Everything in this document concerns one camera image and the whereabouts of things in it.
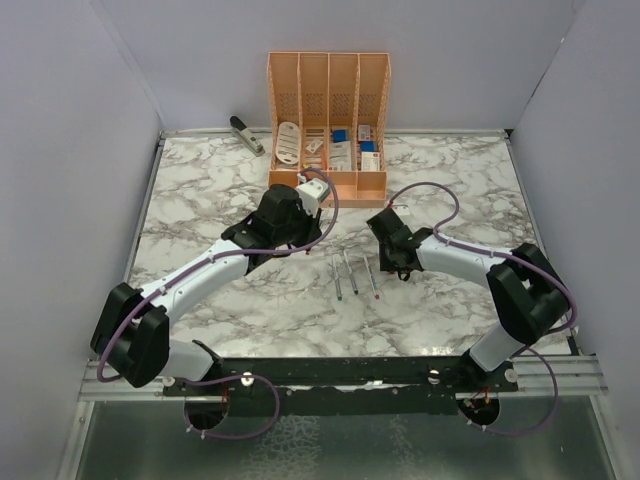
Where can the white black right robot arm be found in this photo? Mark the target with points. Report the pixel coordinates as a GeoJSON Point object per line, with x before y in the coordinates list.
{"type": "Point", "coordinates": [528, 295]}

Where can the grey black stapler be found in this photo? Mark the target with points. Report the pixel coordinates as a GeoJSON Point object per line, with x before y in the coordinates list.
{"type": "Point", "coordinates": [246, 136]}

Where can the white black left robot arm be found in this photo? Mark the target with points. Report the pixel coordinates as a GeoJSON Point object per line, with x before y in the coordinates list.
{"type": "Point", "coordinates": [133, 332]}

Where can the pink tipped white pen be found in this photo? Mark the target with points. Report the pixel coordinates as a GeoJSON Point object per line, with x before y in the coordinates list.
{"type": "Point", "coordinates": [371, 277]}

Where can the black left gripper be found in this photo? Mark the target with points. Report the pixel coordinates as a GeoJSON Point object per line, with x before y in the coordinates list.
{"type": "Point", "coordinates": [313, 225]}

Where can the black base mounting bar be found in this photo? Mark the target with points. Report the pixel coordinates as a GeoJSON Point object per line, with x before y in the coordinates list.
{"type": "Point", "coordinates": [340, 386]}

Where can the peach plastic desk organizer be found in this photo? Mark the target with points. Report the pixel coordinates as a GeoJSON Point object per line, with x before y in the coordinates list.
{"type": "Point", "coordinates": [323, 91]}

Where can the green tipped white pen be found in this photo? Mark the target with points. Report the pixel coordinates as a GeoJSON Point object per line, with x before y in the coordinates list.
{"type": "Point", "coordinates": [336, 278]}

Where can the blue tipped white pen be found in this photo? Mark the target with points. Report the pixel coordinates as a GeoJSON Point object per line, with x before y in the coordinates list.
{"type": "Point", "coordinates": [350, 272]}

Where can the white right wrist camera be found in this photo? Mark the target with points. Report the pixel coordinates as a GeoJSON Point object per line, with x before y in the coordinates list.
{"type": "Point", "coordinates": [402, 210]}

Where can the white red labelled box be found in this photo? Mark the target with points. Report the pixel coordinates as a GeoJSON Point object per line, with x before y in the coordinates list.
{"type": "Point", "coordinates": [370, 161]}

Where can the white oval label card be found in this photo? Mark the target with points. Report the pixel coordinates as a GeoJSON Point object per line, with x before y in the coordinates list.
{"type": "Point", "coordinates": [288, 143]}

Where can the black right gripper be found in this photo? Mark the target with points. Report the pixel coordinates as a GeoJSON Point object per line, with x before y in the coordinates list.
{"type": "Point", "coordinates": [386, 264]}

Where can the blue small box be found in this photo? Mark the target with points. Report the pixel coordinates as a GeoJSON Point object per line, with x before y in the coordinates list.
{"type": "Point", "coordinates": [340, 135]}

